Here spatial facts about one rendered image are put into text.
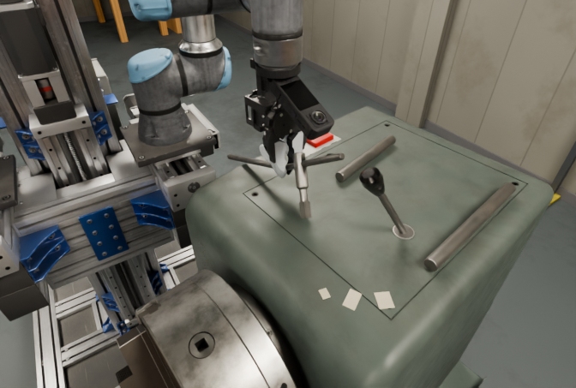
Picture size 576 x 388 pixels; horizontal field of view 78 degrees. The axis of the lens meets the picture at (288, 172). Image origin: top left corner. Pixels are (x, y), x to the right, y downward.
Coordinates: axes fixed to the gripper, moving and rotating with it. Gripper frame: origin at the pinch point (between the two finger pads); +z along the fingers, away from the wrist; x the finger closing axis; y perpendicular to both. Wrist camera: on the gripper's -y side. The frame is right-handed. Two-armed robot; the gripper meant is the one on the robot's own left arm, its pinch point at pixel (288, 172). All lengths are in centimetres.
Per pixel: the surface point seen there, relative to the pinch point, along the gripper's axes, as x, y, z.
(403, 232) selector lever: -7.3, -21.0, 4.6
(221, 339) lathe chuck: 25.1, -15.4, 7.3
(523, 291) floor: -141, -33, 131
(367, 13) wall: -276, 199, 44
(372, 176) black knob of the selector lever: 0.3, -18.2, -9.4
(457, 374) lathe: -38, -35, 77
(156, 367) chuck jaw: 33.0, -8.5, 15.0
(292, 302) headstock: 14.5, -17.8, 6.7
